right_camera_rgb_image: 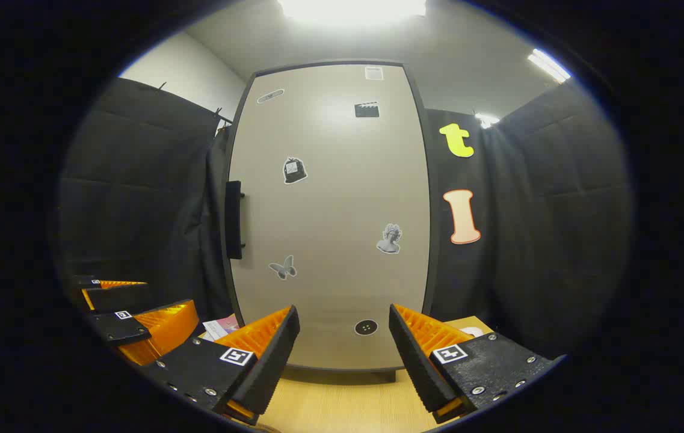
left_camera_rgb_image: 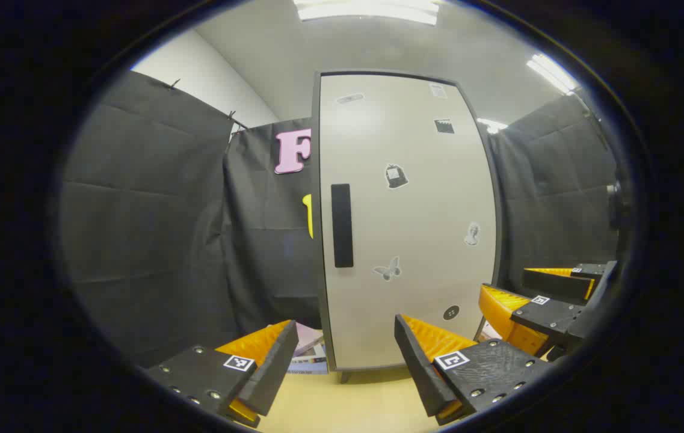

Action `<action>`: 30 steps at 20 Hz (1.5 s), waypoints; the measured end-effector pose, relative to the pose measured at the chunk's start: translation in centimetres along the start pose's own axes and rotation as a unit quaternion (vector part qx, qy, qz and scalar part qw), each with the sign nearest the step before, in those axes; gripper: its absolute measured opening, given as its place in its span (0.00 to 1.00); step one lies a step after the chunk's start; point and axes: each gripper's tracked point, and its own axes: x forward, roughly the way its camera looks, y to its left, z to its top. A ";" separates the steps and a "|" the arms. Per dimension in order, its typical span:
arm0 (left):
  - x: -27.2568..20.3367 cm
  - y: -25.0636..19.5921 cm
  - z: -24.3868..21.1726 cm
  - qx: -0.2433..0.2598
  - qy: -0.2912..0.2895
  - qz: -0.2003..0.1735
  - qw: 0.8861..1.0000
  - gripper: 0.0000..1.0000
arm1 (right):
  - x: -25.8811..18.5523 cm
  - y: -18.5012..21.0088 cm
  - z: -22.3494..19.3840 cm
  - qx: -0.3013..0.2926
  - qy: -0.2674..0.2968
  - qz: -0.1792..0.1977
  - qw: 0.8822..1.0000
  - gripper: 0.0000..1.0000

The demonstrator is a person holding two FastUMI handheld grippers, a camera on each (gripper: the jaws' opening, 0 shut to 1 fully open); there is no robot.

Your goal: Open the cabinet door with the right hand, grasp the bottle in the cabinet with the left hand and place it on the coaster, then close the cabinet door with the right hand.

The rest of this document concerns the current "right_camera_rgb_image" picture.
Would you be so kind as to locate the ceiling light strip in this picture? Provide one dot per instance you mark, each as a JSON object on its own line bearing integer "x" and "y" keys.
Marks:
{"x": 549, "y": 65}

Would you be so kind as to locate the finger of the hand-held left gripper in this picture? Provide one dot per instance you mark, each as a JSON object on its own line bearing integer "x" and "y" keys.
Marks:
{"x": 116, "y": 296}
{"x": 119, "y": 328}

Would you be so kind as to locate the grey cabinet door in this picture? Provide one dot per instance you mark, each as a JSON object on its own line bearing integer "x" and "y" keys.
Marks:
{"x": 329, "y": 210}

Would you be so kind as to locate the black backdrop cloth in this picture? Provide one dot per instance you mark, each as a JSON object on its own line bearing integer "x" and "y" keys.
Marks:
{"x": 137, "y": 210}

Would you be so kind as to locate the large ceiling light panel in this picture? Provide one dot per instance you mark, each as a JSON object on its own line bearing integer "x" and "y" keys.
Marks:
{"x": 351, "y": 9}

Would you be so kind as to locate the pink book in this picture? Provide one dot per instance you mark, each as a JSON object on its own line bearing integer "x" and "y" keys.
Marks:
{"x": 230, "y": 323}

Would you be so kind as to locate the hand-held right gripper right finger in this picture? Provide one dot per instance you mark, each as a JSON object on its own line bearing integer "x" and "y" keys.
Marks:
{"x": 417, "y": 367}

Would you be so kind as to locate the small ceiling light panel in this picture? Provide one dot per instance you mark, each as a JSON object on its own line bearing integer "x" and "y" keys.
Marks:
{"x": 486, "y": 120}

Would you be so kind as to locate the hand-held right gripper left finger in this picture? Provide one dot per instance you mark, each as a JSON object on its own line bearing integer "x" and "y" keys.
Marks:
{"x": 272, "y": 367}

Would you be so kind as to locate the white book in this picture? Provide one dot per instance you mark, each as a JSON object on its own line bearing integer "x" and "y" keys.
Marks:
{"x": 215, "y": 331}

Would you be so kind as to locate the white pink plush toy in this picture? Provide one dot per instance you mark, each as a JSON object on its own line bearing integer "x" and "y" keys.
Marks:
{"x": 471, "y": 331}

